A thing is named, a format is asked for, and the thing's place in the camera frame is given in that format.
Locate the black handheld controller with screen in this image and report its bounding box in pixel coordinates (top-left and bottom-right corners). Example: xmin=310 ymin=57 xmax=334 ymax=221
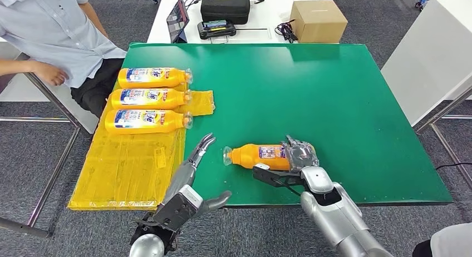
xmin=196 ymin=19 xmax=238 ymax=40

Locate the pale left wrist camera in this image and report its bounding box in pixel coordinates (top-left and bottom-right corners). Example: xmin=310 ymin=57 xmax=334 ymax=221
xmin=153 ymin=184 xmax=204 ymax=233

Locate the black zipped carry case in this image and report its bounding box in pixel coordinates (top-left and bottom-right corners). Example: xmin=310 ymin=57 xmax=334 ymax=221
xmin=200 ymin=0 xmax=252 ymax=26

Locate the standing person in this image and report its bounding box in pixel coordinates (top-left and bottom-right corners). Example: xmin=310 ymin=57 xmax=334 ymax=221
xmin=412 ymin=222 xmax=472 ymax=257

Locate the grey desk with metal frame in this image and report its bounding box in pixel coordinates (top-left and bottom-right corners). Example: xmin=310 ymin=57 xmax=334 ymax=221
xmin=0 ymin=52 xmax=81 ymax=238

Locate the yellow taped cardboard mat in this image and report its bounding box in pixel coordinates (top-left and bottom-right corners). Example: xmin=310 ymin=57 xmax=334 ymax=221
xmin=67 ymin=82 xmax=216 ymax=212

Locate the black floor cable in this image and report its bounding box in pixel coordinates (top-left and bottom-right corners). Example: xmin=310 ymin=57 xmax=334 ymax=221
xmin=435 ymin=161 xmax=472 ymax=171

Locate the brown cardboard box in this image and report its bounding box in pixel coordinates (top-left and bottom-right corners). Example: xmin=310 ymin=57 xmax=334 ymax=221
xmin=289 ymin=0 xmax=349 ymax=44

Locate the orange detergent bottle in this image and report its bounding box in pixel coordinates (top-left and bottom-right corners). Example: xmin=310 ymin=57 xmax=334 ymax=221
xmin=117 ymin=67 xmax=194 ymax=90
xmin=110 ymin=88 xmax=193 ymax=111
xmin=104 ymin=108 xmax=194 ymax=135
xmin=223 ymin=142 xmax=318 ymax=171

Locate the white table with equipment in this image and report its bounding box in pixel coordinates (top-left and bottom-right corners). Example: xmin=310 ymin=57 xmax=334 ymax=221
xmin=146 ymin=0 xmax=319 ymax=45

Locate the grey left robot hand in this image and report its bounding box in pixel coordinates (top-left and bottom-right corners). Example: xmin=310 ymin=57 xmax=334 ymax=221
xmin=162 ymin=132 xmax=232 ymax=215

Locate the black coiled cable bundle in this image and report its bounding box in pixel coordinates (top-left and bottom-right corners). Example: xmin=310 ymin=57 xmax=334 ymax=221
xmin=274 ymin=19 xmax=299 ymax=44

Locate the person's right hand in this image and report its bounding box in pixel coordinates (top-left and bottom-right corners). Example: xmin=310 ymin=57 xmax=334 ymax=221
xmin=32 ymin=62 xmax=70 ymax=88

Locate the seated person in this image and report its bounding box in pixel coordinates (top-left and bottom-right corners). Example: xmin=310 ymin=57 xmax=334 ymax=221
xmin=0 ymin=0 xmax=128 ymax=118

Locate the black tablet on stand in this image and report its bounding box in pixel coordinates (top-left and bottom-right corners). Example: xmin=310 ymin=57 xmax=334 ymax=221
xmin=166 ymin=0 xmax=190 ymax=44

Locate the white table with metal legs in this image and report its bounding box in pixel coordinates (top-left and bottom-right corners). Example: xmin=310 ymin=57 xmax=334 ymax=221
xmin=380 ymin=0 xmax=472 ymax=191

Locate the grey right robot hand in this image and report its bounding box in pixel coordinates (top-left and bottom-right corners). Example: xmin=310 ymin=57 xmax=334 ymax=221
xmin=282 ymin=135 xmax=320 ymax=173

